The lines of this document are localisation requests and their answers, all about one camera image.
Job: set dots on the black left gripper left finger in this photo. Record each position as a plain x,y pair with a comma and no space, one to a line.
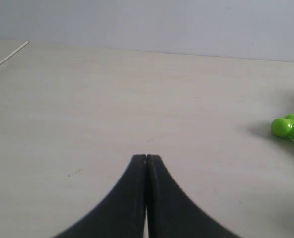
121,214

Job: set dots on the green bone dog toy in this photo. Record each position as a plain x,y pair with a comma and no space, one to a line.
283,127

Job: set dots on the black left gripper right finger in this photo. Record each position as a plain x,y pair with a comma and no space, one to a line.
170,212

